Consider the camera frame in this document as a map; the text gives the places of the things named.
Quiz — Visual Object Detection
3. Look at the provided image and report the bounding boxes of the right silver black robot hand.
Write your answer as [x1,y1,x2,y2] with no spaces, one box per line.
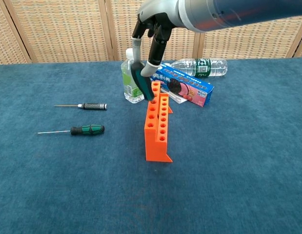
[132,0,184,78]

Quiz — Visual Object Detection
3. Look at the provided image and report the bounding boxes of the large teal black handled screwdriver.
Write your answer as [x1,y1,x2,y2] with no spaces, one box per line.
[130,60,156,101]

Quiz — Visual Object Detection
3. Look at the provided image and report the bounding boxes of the orange tool holder rack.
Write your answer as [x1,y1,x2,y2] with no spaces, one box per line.
[144,81,174,163]

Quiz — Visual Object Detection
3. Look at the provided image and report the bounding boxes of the clear water bottle dark green label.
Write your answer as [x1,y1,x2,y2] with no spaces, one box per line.
[170,58,228,78]

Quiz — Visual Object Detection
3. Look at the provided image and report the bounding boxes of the blue cookie box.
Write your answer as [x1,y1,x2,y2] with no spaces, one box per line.
[150,61,215,108]

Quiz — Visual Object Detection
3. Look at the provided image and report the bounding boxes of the clear bottle light green label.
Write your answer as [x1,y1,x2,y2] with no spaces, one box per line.
[121,48,146,104]

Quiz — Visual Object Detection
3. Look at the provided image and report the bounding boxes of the woven rattan folding screen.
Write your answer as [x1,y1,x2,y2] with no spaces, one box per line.
[0,0,302,66]

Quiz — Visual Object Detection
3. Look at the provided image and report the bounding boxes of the blue felt table cover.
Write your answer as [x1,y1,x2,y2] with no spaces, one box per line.
[0,57,302,234]

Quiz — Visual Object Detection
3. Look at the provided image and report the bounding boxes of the black precision screwdriver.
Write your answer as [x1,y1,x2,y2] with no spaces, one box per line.
[54,103,108,111]

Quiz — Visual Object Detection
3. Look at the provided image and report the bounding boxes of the small green black handled screwdriver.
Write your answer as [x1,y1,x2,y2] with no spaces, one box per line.
[35,124,105,137]

